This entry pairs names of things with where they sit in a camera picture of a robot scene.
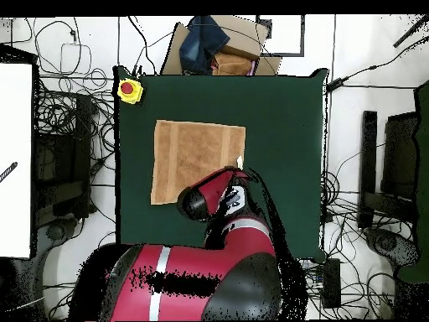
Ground brown cardboard box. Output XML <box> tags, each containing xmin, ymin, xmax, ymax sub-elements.
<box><xmin>160</xmin><ymin>14</ymin><xmax>283</xmax><ymax>76</ymax></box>

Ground brown folded towel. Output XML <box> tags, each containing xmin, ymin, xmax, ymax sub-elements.
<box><xmin>211</xmin><ymin>51</ymin><xmax>257</xmax><ymax>76</ymax></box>

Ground black metal stand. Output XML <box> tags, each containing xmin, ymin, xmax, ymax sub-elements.
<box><xmin>33</xmin><ymin>93</ymin><xmax>93</xmax><ymax>226</ymax></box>
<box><xmin>357</xmin><ymin>110</ymin><xmax>420</xmax><ymax>231</ymax></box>

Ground white board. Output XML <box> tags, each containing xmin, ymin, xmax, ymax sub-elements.
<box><xmin>0</xmin><ymin>61</ymin><xmax>34</xmax><ymax>259</ymax></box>

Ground grey stand foot black knob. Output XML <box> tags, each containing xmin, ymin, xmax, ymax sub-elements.
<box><xmin>364</xmin><ymin>227</ymin><xmax>420</xmax><ymax>269</ymax></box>
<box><xmin>34</xmin><ymin>217</ymin><xmax>80</xmax><ymax>269</ymax></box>

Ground striped black rod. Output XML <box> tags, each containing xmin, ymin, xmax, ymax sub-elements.
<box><xmin>0</xmin><ymin>161</ymin><xmax>18</xmax><ymax>184</ymax></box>

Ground tan terry towel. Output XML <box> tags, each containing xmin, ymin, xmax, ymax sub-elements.
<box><xmin>149</xmin><ymin>119</ymin><xmax>247</xmax><ymax>206</ymax></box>

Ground black square floor frame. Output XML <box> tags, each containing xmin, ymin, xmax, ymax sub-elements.
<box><xmin>256</xmin><ymin>14</ymin><xmax>306</xmax><ymax>57</ymax></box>

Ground black cable tangle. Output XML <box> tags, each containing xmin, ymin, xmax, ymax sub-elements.
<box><xmin>301</xmin><ymin>167</ymin><xmax>416</xmax><ymax>319</ymax></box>
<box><xmin>33</xmin><ymin>18</ymin><xmax>116</xmax><ymax>229</ymax></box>

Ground dark green table cloth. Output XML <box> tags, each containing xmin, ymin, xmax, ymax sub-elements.
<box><xmin>112</xmin><ymin>65</ymin><xmax>330</xmax><ymax>263</ymax></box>

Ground black tripod rod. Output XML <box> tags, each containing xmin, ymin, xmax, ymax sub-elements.
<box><xmin>393</xmin><ymin>14</ymin><xmax>429</xmax><ymax>48</ymax></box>

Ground black power strip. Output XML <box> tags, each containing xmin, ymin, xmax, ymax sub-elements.
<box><xmin>321</xmin><ymin>257</ymin><xmax>342</xmax><ymax>309</ymax></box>

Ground yellow emergency stop button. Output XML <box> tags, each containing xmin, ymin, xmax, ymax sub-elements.
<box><xmin>116</xmin><ymin>77</ymin><xmax>144</xmax><ymax>105</ymax></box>

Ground green covered side table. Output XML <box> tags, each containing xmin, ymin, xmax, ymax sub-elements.
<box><xmin>396</xmin><ymin>80</ymin><xmax>429</xmax><ymax>284</ymax></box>

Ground blue denim jeans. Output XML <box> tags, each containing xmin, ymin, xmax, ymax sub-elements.
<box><xmin>178</xmin><ymin>15</ymin><xmax>231</xmax><ymax>75</ymax></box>

